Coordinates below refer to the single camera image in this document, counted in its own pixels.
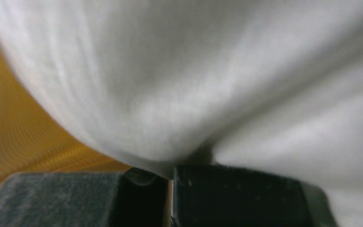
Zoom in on white pillow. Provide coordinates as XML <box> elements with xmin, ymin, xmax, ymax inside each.
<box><xmin>0</xmin><ymin>0</ymin><xmax>363</xmax><ymax>227</ymax></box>

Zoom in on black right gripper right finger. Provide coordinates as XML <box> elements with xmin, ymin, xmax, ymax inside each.
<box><xmin>172</xmin><ymin>166</ymin><xmax>336</xmax><ymax>227</ymax></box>

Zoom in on yellow pillowcase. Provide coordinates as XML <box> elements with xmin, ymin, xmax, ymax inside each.
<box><xmin>0</xmin><ymin>51</ymin><xmax>129</xmax><ymax>184</ymax></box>

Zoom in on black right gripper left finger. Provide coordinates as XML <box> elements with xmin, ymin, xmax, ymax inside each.
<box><xmin>0</xmin><ymin>168</ymin><xmax>169</xmax><ymax>227</ymax></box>

